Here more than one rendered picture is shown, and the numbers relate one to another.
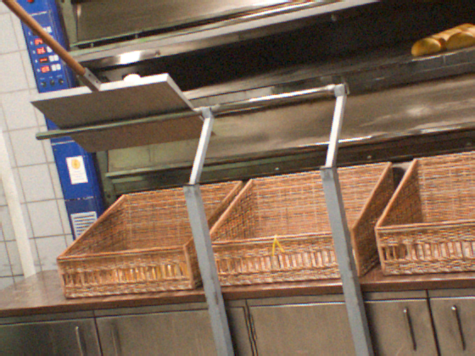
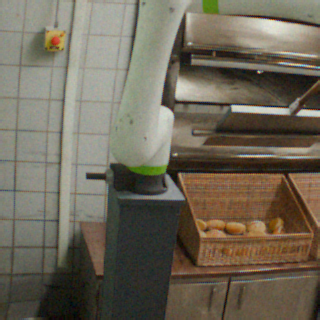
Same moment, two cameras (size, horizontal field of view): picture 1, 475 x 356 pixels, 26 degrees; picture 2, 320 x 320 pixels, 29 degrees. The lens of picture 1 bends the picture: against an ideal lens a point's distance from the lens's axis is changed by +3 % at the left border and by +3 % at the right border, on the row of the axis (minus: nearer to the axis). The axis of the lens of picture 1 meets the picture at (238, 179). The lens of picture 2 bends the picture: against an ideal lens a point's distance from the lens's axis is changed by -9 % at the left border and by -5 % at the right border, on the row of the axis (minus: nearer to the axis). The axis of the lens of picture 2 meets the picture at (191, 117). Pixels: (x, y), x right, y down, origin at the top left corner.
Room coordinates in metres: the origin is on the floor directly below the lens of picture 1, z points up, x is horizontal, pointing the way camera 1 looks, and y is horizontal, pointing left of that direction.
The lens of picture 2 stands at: (2.00, 2.59, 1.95)
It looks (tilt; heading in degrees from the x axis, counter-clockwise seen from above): 16 degrees down; 313
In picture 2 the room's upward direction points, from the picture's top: 8 degrees clockwise
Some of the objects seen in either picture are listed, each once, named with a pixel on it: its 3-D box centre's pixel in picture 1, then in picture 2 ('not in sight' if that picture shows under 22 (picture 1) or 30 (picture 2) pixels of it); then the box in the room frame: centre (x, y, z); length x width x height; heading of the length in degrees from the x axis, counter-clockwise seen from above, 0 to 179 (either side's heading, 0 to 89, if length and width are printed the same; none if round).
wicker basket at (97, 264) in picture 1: (155, 237); (243, 218); (3.71, 0.34, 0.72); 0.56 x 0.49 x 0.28; 60
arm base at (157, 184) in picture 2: not in sight; (126, 176); (3.38, 1.37, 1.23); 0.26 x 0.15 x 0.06; 62
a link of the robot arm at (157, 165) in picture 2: not in sight; (147, 138); (3.35, 1.33, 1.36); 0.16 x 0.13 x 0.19; 122
